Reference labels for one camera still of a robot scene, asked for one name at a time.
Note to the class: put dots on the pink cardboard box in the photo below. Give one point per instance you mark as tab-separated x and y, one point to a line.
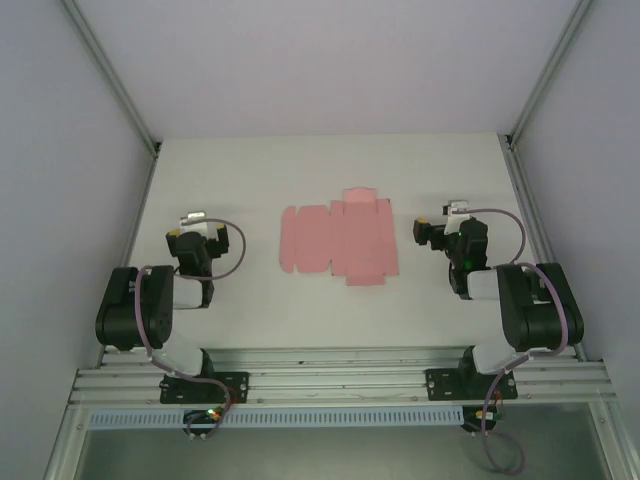
345	240

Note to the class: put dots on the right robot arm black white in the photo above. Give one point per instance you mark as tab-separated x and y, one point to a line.
540	310

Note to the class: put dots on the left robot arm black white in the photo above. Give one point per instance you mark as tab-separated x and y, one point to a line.
125	310

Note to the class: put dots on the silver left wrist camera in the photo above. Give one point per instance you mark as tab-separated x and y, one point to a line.
192	218

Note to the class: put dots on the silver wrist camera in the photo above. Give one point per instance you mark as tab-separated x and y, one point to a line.
192	218
456	206

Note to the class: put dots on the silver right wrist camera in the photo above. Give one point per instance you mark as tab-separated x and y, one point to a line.
456	206

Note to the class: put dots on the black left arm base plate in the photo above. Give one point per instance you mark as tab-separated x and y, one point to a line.
235	387

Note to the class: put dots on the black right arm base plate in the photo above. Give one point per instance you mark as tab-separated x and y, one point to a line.
440	385

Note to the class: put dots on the narrow aluminium base rail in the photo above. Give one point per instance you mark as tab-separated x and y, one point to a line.
325	356

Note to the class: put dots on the aluminium frame post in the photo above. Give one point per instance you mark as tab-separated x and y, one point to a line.
115	80
547	75

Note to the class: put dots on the wide aluminium base rail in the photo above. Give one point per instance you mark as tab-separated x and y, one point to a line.
325	387

